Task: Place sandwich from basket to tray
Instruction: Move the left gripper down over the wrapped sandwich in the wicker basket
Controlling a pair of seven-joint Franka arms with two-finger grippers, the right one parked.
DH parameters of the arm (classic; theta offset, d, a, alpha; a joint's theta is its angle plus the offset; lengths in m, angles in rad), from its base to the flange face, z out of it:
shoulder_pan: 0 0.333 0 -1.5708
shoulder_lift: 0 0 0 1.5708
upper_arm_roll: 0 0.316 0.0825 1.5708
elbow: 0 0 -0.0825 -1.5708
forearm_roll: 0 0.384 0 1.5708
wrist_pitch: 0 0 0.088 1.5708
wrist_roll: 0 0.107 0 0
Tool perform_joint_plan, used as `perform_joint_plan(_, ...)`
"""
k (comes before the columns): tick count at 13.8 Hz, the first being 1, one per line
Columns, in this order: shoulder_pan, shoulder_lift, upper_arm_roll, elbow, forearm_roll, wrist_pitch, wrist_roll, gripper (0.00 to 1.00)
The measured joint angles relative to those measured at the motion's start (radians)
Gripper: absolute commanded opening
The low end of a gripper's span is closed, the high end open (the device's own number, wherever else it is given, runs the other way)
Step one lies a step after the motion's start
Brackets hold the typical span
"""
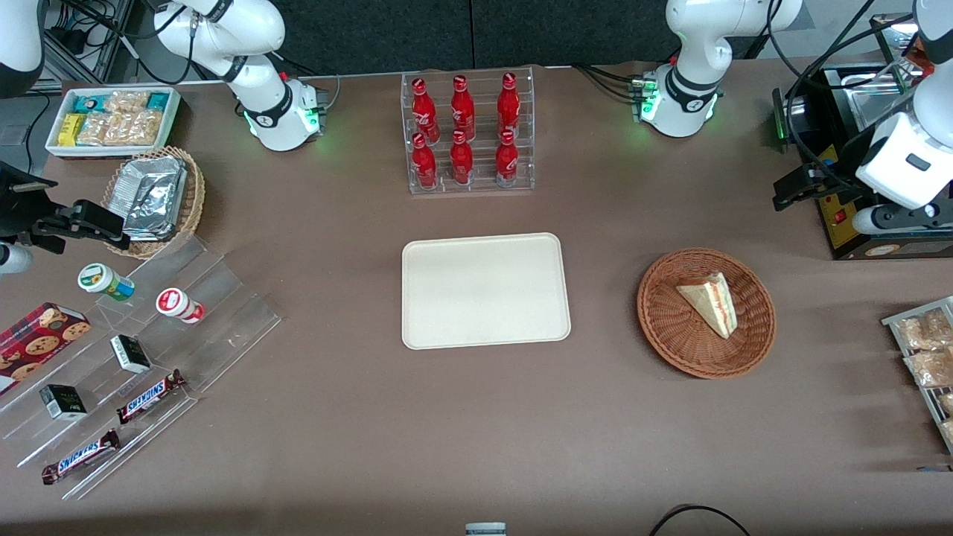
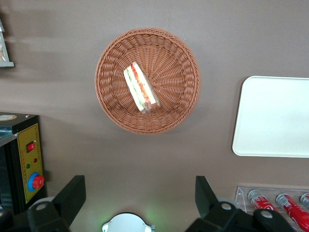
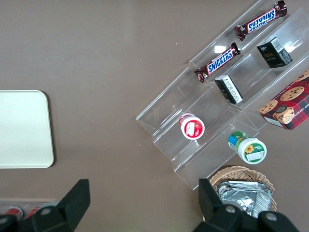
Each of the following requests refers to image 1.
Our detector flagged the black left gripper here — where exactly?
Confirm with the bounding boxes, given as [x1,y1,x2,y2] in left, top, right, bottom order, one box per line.
[772,167,876,214]

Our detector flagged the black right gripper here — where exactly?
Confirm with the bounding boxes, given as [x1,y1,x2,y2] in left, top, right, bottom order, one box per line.
[0,162,130,256]

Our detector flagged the triangular sandwich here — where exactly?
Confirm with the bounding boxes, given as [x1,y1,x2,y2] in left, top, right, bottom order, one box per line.
[676,272,739,340]

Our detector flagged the light wicker basket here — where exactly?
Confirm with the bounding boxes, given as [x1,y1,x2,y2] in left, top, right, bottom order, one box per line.
[100,146,206,261]

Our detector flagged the round brown wicker basket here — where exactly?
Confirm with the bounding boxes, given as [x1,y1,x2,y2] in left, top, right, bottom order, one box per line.
[637,247,777,380]

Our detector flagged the cream plastic tray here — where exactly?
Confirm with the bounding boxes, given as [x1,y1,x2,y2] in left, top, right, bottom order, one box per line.
[401,232,573,351]

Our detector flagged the black hot food display case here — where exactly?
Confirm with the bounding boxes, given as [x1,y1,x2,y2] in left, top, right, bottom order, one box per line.
[771,13,953,261]

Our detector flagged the green lid cup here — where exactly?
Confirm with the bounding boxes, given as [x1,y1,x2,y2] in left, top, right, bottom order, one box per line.
[77,263,136,302]

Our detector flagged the silver foil packets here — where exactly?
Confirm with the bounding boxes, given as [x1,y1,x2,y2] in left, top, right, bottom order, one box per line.
[112,156,188,242]

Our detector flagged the clear bag of cookies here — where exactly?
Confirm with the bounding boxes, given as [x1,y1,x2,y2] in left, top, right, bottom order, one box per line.
[76,113,112,147]
[110,110,165,147]
[104,91,150,115]

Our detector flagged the red tartan cookie box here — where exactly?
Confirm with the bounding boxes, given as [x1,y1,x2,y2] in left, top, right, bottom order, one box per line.
[0,301,92,396]

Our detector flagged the steel food pan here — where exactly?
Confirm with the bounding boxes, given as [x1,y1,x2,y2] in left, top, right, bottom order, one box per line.
[823,71,924,132]

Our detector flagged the red lid cup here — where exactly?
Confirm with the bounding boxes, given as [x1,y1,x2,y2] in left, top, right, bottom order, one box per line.
[155,287,205,325]

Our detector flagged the small black box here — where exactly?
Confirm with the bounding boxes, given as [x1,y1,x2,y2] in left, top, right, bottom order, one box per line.
[109,334,153,374]
[39,384,89,421]

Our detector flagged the white plastic snack bin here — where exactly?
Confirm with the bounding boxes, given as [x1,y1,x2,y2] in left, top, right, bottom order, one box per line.
[45,86,182,160]

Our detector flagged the clear acrylic tiered stand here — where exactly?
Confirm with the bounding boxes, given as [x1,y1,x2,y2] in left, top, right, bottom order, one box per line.
[0,234,283,501]

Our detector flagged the Snickers chocolate bar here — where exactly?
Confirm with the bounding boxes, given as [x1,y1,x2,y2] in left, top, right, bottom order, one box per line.
[41,430,121,486]
[116,369,187,425]

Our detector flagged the red cola bottle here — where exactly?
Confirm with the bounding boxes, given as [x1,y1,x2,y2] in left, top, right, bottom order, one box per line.
[497,71,521,138]
[494,129,520,188]
[411,133,439,190]
[450,74,477,141]
[412,77,440,142]
[449,130,475,186]

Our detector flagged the clear acrylic bottle rack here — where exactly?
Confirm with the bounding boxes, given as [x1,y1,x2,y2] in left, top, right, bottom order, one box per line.
[400,66,536,197]

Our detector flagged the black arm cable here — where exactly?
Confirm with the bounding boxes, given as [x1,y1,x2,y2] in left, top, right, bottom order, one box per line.
[765,0,921,196]

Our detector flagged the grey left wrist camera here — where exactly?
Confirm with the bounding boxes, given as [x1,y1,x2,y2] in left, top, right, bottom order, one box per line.
[852,201,953,236]

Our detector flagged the grey wire snack tray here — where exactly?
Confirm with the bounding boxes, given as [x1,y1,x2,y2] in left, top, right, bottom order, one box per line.
[882,296,953,456]

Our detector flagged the aluminium frame rack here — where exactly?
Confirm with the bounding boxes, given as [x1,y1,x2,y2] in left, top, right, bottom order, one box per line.
[43,0,136,84]

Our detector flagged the black base cable bundle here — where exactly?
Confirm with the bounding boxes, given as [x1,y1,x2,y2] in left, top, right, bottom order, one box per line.
[572,63,643,103]

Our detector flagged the black table cable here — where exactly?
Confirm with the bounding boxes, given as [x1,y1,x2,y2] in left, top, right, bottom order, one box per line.
[648,504,753,536]

